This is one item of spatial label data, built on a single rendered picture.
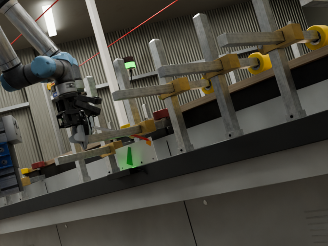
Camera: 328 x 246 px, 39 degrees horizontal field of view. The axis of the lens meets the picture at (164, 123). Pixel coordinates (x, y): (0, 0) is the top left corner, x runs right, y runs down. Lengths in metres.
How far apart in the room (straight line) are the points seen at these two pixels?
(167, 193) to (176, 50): 7.28
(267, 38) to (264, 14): 0.14
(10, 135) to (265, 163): 0.88
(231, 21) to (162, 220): 7.53
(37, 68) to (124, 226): 1.17
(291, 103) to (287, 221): 0.55
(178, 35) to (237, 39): 7.93
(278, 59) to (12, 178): 0.97
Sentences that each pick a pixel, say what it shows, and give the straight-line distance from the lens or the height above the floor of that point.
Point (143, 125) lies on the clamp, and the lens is 1.89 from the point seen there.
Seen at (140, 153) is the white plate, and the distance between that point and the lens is 1.94.
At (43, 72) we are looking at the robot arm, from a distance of 1.66.
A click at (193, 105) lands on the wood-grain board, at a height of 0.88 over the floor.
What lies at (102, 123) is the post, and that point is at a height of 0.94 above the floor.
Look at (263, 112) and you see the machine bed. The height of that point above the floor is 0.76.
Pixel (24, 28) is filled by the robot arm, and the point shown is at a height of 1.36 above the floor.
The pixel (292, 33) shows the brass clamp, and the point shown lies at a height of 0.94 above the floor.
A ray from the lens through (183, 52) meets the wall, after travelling 9.09.
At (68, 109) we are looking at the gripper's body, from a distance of 1.74.
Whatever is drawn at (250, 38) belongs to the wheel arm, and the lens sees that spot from 1.30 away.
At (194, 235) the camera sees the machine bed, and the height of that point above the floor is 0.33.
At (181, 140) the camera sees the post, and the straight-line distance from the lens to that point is 1.76.
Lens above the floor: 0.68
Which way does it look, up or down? 5 degrees up
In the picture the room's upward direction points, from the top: 16 degrees counter-clockwise
